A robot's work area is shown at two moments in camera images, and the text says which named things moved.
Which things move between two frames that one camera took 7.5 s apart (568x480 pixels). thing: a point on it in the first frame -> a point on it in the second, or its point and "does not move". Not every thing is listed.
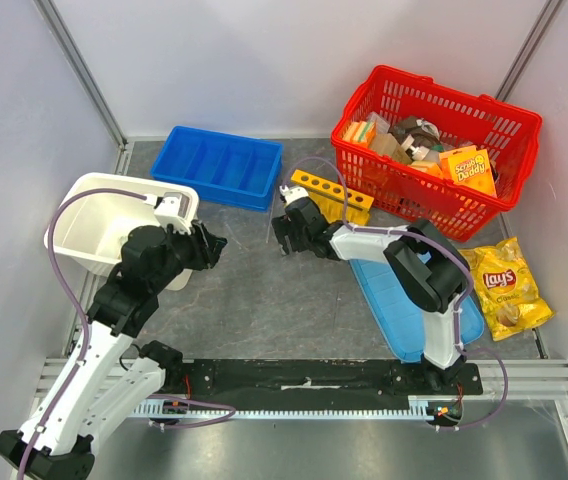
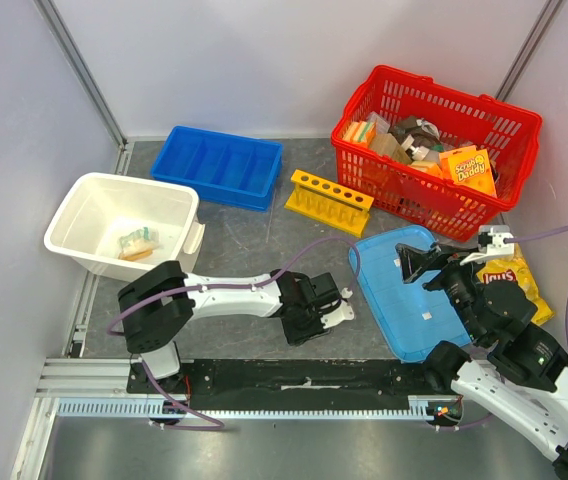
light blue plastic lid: [401, 318] does not move
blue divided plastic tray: [241, 169] does not move
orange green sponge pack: [361, 133] does not move
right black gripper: [290, 232] -> [437, 270]
